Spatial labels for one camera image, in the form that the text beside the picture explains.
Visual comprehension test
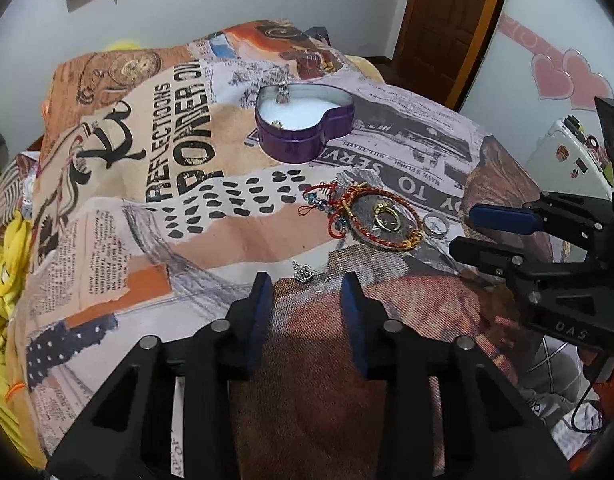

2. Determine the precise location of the white case with stickers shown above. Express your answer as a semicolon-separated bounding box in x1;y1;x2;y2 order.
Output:
526;116;614;192

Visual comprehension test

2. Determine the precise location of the black cable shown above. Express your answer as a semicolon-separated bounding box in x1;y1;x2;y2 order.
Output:
569;357;609;434

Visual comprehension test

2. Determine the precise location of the purple heart-shaped tin box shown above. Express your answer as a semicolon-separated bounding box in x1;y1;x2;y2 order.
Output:
255;82;356;165

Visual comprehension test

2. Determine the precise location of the printed blanket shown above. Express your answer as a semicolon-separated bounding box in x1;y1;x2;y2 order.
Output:
12;20;574;480

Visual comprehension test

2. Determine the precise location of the white patterned cloth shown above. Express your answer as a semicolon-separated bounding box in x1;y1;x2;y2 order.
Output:
520;332;608;448

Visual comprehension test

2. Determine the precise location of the silver ring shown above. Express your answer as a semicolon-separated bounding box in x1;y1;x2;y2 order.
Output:
423;213;451;237

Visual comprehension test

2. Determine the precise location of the brown wooden door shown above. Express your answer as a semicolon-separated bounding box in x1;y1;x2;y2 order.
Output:
393;0;514;110

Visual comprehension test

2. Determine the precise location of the yellow cloth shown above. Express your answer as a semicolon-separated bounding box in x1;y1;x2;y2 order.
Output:
0;207;48;468

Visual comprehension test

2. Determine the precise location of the gold ring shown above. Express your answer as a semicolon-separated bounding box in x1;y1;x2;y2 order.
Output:
373;203;404;233

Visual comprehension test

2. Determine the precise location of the red string blue bead charm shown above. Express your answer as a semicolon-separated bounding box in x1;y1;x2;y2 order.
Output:
297;183;349;239

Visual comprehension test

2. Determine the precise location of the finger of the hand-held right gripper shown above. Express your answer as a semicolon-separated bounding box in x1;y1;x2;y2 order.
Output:
448;236;614;357
464;191;614;261

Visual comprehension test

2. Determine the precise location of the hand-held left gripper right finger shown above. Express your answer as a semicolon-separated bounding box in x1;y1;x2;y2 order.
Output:
339;270;571;480

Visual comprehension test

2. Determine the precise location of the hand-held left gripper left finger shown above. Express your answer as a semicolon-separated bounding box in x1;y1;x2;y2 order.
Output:
47;272;274;480

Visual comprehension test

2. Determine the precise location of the red and gold braided bracelet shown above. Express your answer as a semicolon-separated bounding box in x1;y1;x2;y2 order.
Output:
343;185;426;252

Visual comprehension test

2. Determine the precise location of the white wardrobe with heart stickers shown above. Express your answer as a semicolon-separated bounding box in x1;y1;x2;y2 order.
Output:
458;0;614;171

